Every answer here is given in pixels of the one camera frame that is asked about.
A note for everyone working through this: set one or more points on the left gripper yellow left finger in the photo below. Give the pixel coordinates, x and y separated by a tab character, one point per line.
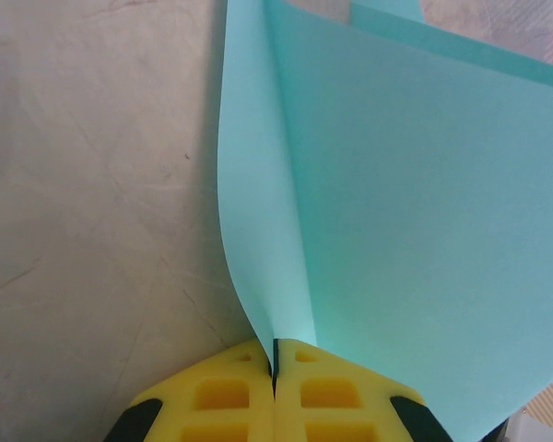
258	414

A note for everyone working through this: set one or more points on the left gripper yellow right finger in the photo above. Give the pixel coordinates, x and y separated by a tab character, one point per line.
295	414

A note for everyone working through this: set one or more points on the teal paper sheet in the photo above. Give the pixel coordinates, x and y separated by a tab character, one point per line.
396	184

